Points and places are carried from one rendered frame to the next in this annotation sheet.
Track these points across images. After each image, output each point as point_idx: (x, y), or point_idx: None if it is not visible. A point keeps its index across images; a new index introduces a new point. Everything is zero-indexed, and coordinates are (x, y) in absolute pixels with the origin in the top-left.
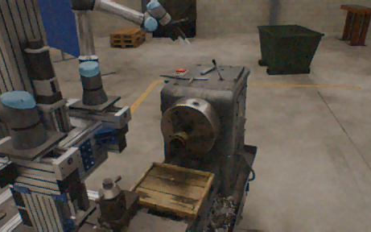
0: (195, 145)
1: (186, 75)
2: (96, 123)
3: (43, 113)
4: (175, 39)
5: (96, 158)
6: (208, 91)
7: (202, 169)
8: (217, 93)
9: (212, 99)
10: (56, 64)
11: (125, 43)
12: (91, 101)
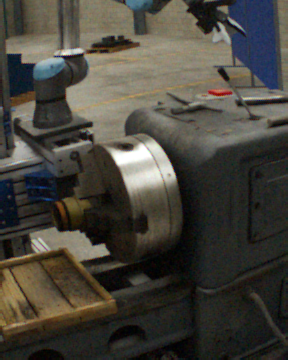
0: (119, 240)
1: (211, 100)
2: (32, 158)
3: None
4: (207, 32)
5: (27, 217)
6: (185, 131)
7: (132, 294)
8: (193, 138)
9: (180, 149)
10: (238, 91)
11: None
12: (36, 120)
